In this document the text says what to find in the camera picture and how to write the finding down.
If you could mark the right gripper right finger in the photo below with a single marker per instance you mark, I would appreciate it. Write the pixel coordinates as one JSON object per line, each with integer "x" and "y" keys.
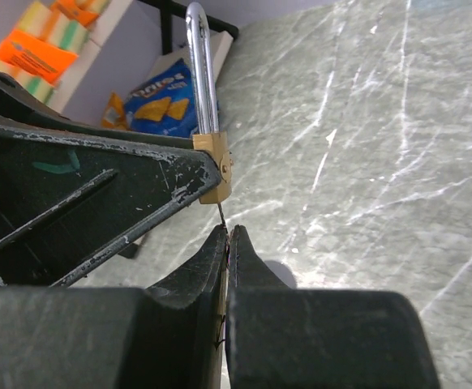
{"x": 253, "y": 289}

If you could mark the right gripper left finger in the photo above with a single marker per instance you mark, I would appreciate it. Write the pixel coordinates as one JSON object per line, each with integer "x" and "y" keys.
{"x": 188, "y": 319}

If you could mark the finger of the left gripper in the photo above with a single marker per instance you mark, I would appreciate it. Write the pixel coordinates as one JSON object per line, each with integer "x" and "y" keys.
{"x": 20, "y": 106}
{"x": 69, "y": 202}

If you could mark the long shackle brass padlock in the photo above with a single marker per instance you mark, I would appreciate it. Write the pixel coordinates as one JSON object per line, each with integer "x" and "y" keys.
{"x": 210, "y": 138}

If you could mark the stacked orange snack boxes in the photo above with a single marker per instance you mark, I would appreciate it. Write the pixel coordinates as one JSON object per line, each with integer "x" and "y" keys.
{"x": 45, "y": 41}

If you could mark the orange snack bag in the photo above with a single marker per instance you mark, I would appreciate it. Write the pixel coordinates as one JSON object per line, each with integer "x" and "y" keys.
{"x": 114, "y": 116}

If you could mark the blue doritos chip bag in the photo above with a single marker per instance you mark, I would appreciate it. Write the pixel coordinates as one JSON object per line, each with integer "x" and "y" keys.
{"x": 164, "y": 104}

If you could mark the black frame white shelf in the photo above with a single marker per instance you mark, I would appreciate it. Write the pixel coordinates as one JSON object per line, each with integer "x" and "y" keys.
{"x": 123, "y": 50}

